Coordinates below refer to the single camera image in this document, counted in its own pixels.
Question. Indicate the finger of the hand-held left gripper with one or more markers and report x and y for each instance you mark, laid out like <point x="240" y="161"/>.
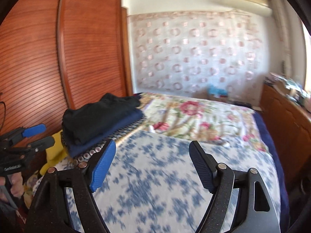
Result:
<point x="41" y="142"/>
<point x="34" y="129"/>

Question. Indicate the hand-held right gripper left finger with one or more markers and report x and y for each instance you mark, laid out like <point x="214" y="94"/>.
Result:
<point x="103" y="167"/>

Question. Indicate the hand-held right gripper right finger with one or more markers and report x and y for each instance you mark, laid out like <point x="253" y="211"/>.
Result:
<point x="201" y="165"/>

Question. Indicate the black printed t-shirt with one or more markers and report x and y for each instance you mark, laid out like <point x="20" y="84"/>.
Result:
<point x="97" y="116"/>

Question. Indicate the person's left hand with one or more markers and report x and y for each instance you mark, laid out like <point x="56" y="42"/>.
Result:
<point x="15" y="184"/>

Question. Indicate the patterned woven cloth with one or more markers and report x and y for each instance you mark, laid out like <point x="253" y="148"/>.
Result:
<point x="97" y="152"/>

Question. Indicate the yellow plush toy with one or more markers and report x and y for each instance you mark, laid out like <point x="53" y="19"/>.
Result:
<point x="55" y="150"/>

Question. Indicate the navy blue garment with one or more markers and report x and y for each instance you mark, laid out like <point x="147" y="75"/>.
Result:
<point x="121" y="124"/>

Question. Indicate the pink floral bedsheet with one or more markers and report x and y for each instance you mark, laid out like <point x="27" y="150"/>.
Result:
<point x="194" y="116"/>

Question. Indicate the blue plastic bag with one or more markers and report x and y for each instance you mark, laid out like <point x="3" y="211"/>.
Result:
<point x="217" y="90"/>

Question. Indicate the navy blue bed cover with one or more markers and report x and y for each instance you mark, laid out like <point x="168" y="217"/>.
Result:
<point x="279" y="162"/>

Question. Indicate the long wooden cabinet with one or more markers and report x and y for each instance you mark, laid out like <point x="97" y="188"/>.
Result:
<point x="284" y="131"/>

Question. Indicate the wooden slatted wardrobe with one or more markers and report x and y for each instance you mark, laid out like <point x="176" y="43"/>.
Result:
<point x="85" y="53"/>

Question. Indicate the pile of pink items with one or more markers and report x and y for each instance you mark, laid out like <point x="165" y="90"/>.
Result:
<point x="272" y="79"/>

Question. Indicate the sheer circle-pattern curtain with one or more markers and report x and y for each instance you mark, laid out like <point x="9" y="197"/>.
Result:
<point x="194" y="53"/>

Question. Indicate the clutter on cabinet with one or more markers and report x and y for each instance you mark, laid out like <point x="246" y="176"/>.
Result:
<point x="291" y="82"/>

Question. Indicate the wooden-framed window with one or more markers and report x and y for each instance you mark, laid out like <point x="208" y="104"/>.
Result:
<point x="306" y="53"/>

